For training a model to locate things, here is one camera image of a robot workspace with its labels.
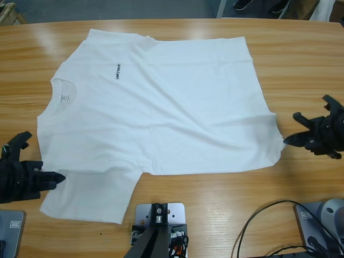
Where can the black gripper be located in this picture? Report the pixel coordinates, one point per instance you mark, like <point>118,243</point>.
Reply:
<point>16,180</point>
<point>330,134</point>

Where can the white t-shirt with black print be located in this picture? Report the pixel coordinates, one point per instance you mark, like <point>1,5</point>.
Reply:
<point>161,107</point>

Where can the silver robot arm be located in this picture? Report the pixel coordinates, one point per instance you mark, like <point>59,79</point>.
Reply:
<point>333,212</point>

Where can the brown board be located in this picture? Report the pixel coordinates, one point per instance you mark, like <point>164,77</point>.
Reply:
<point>301,9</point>

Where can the wooden crate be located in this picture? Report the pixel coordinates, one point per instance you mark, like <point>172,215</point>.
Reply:
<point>10,10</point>

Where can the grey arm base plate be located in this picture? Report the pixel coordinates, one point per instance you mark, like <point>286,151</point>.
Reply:
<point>16,236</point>
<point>303,225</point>

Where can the dark camera post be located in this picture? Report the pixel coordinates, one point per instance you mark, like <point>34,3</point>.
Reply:
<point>153,242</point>

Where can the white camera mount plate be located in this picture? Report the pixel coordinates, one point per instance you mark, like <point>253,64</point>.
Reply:
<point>177,212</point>

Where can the white post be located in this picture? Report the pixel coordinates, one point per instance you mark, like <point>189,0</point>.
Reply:
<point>221,8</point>

